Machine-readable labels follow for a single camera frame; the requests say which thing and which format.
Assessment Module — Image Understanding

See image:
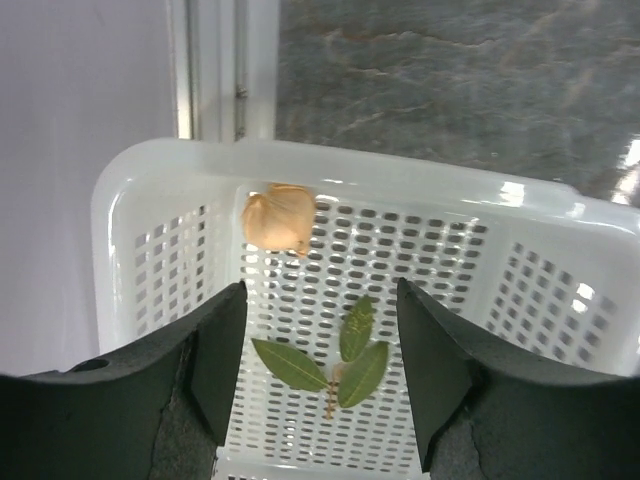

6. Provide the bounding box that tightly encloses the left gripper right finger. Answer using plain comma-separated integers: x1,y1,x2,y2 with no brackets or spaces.
396,279,639,479

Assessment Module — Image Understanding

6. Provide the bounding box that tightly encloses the aluminium frame post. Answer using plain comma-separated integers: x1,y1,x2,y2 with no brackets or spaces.
166,0,281,143

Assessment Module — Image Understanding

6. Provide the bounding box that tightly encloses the green leaf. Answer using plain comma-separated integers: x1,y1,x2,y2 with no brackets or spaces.
251,295,391,421

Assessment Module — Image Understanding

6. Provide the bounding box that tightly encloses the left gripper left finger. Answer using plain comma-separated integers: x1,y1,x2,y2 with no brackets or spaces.
1,283,247,479

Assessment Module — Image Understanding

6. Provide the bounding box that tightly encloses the white plastic basket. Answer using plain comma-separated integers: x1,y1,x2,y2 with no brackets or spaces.
91,139,639,479

